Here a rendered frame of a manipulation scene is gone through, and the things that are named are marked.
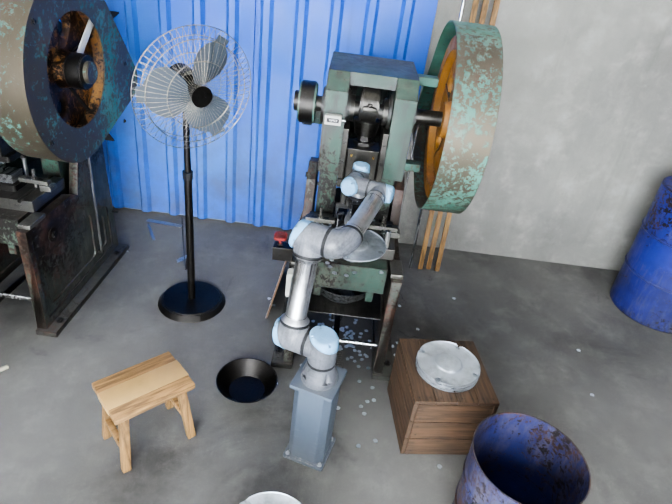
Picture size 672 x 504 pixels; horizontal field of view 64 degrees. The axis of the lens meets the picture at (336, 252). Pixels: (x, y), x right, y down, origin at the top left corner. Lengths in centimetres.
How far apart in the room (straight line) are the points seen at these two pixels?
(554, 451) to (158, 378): 163
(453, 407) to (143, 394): 130
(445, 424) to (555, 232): 217
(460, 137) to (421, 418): 120
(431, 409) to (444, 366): 21
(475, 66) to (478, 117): 19
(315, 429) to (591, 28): 283
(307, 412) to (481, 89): 144
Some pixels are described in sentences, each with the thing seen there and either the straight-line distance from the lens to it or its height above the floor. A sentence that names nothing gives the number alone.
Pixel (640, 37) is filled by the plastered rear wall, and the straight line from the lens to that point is 396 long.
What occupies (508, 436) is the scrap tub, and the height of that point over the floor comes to 35.
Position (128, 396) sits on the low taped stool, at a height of 33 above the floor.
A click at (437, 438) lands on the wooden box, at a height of 11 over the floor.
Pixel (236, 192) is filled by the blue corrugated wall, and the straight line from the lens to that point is 401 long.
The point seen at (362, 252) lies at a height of 78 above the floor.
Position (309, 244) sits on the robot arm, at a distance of 196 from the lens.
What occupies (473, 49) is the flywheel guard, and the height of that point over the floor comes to 168.
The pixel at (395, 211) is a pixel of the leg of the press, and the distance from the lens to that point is 296.
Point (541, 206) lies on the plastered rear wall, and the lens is 417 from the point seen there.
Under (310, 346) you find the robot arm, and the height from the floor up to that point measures 64.
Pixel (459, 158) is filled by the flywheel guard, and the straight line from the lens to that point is 217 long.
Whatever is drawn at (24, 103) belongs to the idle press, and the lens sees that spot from 247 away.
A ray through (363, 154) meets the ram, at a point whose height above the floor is 115.
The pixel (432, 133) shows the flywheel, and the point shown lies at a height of 118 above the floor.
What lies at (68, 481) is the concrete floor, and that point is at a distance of 260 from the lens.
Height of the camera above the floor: 205
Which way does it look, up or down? 32 degrees down
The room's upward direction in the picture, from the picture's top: 8 degrees clockwise
